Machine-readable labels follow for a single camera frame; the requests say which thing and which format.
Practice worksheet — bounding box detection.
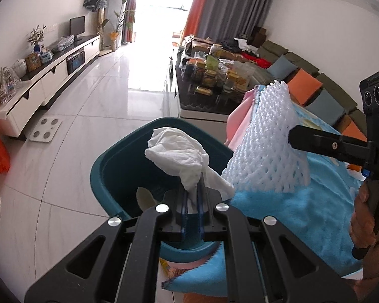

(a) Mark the white tissue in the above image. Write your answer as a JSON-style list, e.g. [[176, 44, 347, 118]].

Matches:
[[144, 127, 235, 203]]

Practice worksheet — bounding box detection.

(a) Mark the white foam fruit net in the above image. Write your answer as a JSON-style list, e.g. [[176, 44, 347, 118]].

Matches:
[[222, 81, 310, 193]]

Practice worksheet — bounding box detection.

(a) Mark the teal plastic trash bin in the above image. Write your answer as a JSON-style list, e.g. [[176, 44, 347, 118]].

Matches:
[[89, 117, 235, 263]]

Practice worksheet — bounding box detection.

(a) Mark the person's right hand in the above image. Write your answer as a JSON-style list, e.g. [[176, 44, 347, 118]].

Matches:
[[348, 182, 376, 248]]

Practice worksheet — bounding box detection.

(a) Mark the orange cushion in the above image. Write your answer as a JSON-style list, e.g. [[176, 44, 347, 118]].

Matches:
[[288, 69, 322, 105]]

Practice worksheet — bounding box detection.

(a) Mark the dark green sofa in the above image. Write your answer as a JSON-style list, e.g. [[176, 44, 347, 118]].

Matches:
[[253, 40, 367, 141]]

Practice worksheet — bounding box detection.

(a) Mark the blue floral table blanket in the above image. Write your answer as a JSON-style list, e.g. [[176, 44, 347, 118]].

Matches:
[[161, 100, 367, 297]]

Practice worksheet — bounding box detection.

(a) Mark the blue-grey cushion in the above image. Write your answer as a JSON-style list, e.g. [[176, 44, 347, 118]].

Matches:
[[267, 55, 298, 81]]

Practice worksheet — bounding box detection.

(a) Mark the cluttered coffee table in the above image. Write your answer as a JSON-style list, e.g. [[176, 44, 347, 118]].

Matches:
[[168, 35, 270, 122]]

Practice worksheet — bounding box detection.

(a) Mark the white bathroom scale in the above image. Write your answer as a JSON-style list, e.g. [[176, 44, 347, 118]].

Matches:
[[29, 116, 63, 143]]

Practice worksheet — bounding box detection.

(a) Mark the grey curtain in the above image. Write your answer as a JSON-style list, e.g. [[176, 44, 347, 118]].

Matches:
[[194, 0, 273, 42]]

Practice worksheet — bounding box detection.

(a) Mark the orange curtain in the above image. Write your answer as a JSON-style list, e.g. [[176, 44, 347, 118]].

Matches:
[[182, 0, 206, 38]]

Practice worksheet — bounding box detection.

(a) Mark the white black TV cabinet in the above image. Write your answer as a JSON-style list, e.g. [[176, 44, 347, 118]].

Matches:
[[0, 36, 100, 138]]

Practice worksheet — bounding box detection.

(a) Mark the potted green plant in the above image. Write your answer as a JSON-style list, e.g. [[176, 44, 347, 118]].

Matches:
[[102, 0, 135, 51]]

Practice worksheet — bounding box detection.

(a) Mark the black monitor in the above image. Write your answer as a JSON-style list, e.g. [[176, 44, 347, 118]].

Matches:
[[69, 16, 85, 42]]

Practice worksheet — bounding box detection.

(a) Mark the white standing air conditioner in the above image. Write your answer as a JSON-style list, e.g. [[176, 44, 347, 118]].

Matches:
[[101, 0, 131, 52]]

